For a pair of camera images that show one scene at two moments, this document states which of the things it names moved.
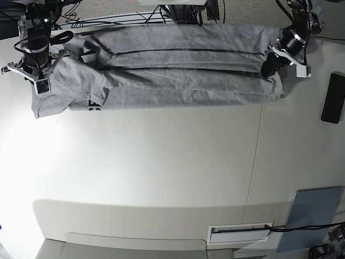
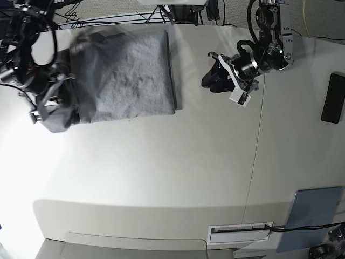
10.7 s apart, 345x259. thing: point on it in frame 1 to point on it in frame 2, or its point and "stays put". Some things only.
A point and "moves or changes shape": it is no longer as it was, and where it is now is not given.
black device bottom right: [322, 251] stays put
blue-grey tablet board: [311, 207] stays put
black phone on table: [334, 99] stays put
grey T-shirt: [113, 67] moves or changes shape
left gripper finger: [272, 64] to [218, 79]
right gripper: [290, 44] to [242, 70]
